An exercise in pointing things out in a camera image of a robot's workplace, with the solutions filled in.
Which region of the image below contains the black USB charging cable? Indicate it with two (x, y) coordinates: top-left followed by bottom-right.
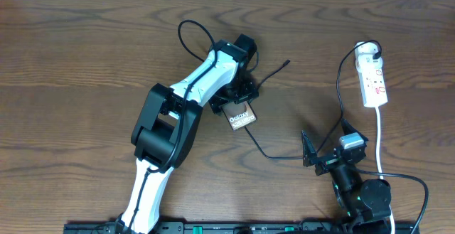
(243, 39), (383, 161)

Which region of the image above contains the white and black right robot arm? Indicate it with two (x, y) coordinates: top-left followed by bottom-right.
(301, 119), (392, 233)

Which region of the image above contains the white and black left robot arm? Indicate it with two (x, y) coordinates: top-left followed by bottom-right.
(115, 34), (259, 233)

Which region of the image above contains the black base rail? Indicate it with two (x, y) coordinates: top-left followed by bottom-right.
(63, 220), (417, 234)

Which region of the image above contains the white power strip cord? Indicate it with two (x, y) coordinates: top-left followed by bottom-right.
(374, 106), (396, 234)

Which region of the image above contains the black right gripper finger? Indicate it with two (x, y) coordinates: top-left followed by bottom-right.
(301, 132), (318, 167)
(341, 118), (368, 142)

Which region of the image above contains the white power strip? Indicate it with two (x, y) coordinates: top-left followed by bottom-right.
(355, 41), (388, 108)

